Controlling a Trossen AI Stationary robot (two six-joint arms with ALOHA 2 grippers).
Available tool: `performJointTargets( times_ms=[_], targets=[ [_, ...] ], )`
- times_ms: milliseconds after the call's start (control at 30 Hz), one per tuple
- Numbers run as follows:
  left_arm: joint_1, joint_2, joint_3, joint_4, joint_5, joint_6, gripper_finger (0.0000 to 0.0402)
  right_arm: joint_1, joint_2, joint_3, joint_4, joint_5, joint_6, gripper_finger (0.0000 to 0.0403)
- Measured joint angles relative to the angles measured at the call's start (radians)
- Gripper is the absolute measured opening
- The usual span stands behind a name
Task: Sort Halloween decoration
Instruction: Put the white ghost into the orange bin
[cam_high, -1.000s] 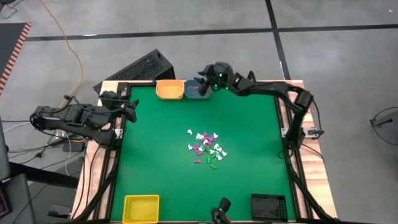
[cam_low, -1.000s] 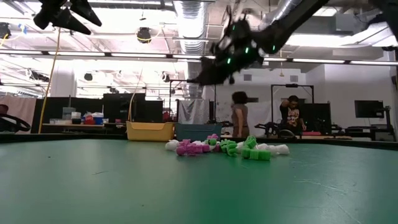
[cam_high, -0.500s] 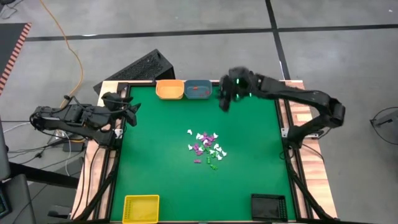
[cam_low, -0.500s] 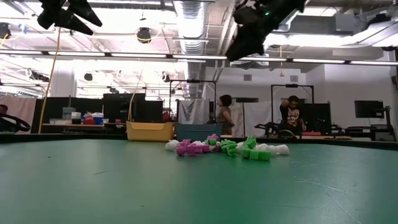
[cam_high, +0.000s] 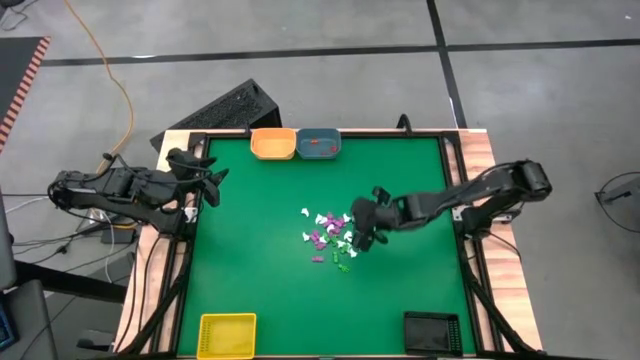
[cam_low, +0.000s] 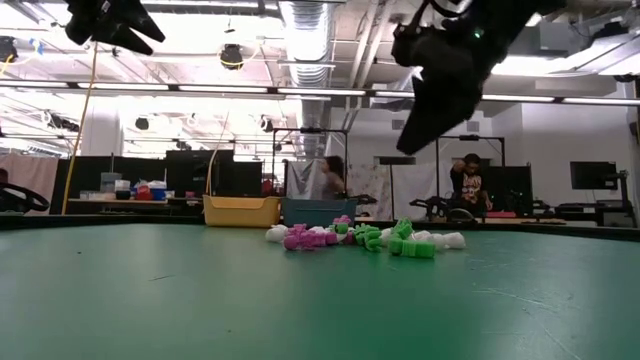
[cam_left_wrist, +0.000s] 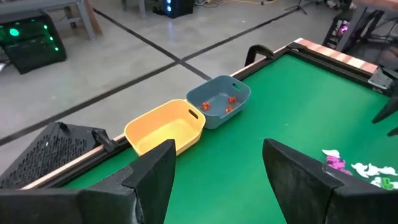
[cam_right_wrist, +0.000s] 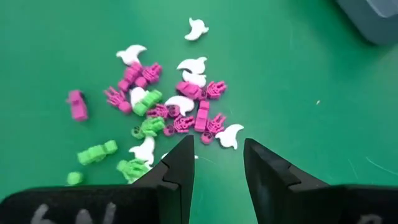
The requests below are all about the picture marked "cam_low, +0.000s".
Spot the black rounded chair back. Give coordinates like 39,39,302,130
446,207,477,224

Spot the plain white cloth sheet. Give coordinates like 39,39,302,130
391,163,451,222

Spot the silver ceiling air duct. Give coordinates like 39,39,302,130
277,0,335,161

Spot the black round ceiling fixture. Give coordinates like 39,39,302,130
219,43,245,71

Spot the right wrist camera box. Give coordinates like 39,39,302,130
391,20,431,69

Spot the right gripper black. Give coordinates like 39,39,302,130
397,19,501,155

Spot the thick yellow hanging cable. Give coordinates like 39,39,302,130
60,38,100,216

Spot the blue-grey plastic bin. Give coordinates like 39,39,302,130
281,197,359,229

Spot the clear plastic container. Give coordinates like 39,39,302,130
99,171,124,194

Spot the wooden workbench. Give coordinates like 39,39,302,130
474,216,569,226

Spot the black computer monitor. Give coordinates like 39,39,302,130
569,160,619,191

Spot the black monitor stand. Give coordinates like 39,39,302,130
599,169,639,229

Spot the person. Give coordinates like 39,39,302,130
448,152,495,217
319,155,347,201

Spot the black office desk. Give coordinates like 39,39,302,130
532,198,639,229

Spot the black metal frame stand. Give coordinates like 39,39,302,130
435,133,506,221
271,127,350,201

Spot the pink curtain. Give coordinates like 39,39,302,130
0,152,60,216

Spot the long ceiling light strip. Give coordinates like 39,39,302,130
0,78,640,107

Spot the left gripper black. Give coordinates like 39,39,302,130
64,0,166,56

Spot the black partition panel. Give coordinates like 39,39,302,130
49,156,167,216
164,148,264,199

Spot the wooden side table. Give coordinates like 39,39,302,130
67,197,205,211

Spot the thin yellow hanging cable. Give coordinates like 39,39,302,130
204,107,231,197

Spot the patterned white cloth sheet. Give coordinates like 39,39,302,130
347,163,393,222

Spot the yellow plastic bin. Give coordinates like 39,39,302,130
202,194,284,229

